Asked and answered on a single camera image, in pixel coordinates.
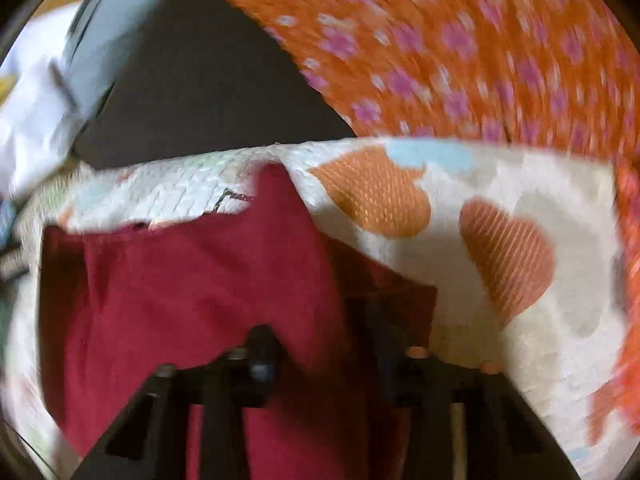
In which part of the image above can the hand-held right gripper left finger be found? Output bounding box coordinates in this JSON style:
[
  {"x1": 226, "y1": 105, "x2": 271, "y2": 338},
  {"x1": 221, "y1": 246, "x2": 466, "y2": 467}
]
[{"x1": 72, "y1": 324, "x2": 286, "y2": 480}]

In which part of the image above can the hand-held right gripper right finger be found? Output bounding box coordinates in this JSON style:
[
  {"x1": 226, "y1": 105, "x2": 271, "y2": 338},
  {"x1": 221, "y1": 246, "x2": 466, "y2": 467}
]
[{"x1": 350, "y1": 297, "x2": 583, "y2": 480}]

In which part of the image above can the dark red small garment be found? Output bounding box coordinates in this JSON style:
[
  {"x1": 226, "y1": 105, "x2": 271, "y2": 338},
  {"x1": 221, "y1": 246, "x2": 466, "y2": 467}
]
[{"x1": 39, "y1": 162, "x2": 438, "y2": 480}]

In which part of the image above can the white heart print blanket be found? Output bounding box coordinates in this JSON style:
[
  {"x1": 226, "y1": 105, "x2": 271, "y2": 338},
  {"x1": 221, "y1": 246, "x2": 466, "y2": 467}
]
[{"x1": 5, "y1": 136, "x2": 632, "y2": 480}]

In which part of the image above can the dark grey pillow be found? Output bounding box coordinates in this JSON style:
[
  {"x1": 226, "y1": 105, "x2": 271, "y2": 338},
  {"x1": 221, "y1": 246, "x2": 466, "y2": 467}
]
[{"x1": 72, "y1": 0, "x2": 358, "y2": 171}]

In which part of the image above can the orange floral bedsheet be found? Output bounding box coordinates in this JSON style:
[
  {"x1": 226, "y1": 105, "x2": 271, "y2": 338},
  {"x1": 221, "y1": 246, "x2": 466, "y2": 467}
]
[{"x1": 187, "y1": 0, "x2": 640, "y2": 448}]

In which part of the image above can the white cloth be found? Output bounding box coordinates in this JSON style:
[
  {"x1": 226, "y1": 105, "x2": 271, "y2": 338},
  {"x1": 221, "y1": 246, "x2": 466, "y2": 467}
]
[{"x1": 0, "y1": 2, "x2": 83, "y2": 201}]

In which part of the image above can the light blue cloth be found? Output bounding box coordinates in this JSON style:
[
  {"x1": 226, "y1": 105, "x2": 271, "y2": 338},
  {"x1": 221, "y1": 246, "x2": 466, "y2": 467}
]
[{"x1": 62, "y1": 0, "x2": 188, "y2": 126}]

